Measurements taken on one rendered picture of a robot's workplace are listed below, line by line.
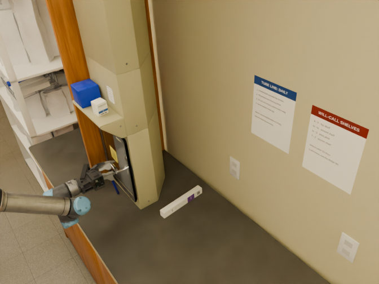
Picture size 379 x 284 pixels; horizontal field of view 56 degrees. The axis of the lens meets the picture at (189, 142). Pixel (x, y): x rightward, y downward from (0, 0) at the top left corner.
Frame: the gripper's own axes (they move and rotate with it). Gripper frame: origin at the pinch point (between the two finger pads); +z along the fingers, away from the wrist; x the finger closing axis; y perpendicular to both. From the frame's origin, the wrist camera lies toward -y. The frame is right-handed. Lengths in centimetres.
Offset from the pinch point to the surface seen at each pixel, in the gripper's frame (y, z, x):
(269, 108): 56, 48, 38
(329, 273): 96, 49, -25
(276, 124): 59, 48, 33
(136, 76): 11, 15, 48
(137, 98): 10.8, 13.7, 37.7
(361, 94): 90, 49, 58
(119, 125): 10.8, 3.1, 28.2
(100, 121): 6.4, -3.7, 31.0
